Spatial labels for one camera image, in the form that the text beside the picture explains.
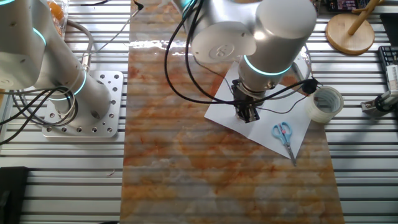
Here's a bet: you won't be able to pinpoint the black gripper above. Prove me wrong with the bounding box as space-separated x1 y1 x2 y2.
232 81 265 124

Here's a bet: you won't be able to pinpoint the white paper sheet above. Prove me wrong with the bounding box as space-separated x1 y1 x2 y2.
204 62 313 160

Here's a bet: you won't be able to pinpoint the orange marbled table mat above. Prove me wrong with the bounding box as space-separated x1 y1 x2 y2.
119 0 345 224

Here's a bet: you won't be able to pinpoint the clear tape roll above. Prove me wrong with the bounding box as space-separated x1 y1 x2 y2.
305 85 345 124

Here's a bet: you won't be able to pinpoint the wooden stand with round base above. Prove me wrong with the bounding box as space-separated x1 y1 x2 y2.
325 0 386 56

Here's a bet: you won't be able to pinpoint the silver power adapter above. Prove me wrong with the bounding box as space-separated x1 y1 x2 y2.
385 63 398 99

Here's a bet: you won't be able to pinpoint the black keyboard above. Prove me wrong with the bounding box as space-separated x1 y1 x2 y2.
377 45 398 74

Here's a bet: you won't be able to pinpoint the oranges in plastic tray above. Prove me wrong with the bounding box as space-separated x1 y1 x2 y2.
46 0 70 39

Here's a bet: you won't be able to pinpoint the black box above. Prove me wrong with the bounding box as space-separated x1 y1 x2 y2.
0 166 30 224

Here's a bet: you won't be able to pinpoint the blue handled scissors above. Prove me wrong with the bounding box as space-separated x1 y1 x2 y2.
271 121 298 167

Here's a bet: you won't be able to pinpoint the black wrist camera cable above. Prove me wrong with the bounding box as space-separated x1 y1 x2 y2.
164 0 320 114

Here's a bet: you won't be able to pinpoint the silver camera on mount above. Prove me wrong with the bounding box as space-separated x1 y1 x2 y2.
360 90 398 118

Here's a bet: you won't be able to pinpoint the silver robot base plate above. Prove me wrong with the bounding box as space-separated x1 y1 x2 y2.
42 70 124 138

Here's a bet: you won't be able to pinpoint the thin grey cable with plug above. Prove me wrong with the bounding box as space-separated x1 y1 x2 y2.
79 0 144 60

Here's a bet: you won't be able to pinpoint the thin black cable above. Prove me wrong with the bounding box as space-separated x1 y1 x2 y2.
80 0 110 7

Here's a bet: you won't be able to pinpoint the black cable bundle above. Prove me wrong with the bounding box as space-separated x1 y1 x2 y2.
0 86 78 146

